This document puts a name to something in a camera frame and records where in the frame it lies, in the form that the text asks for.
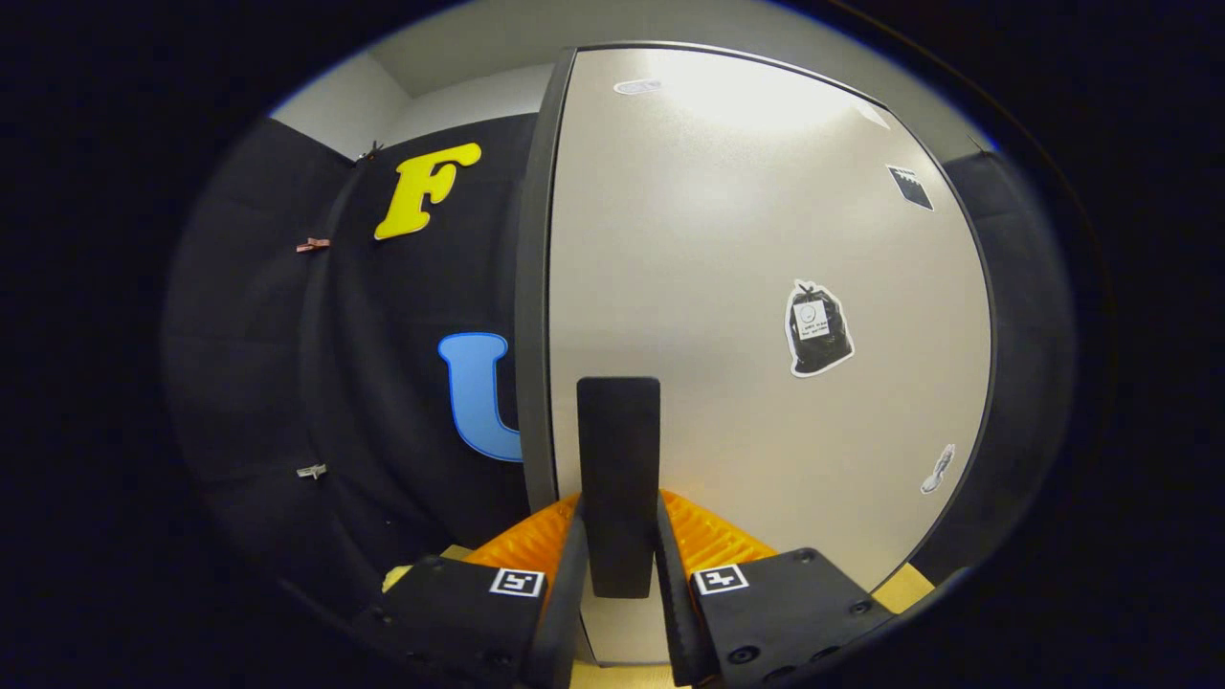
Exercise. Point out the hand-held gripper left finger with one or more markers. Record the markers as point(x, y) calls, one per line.
point(565, 612)

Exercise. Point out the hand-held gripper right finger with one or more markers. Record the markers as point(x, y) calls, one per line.
point(675, 612)

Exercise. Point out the beige cabinet door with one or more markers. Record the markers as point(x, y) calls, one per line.
point(708, 287)

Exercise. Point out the yellow pineapple plush toy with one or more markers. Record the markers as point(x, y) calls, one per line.
point(394, 578)

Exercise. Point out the silver clip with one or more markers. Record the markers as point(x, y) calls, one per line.
point(311, 471)

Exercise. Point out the black backdrop cloth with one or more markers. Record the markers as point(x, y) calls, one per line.
point(249, 364)

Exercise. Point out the copper clip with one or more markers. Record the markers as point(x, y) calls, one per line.
point(312, 245)

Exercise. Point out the black binder clip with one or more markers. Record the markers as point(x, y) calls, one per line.
point(370, 151)

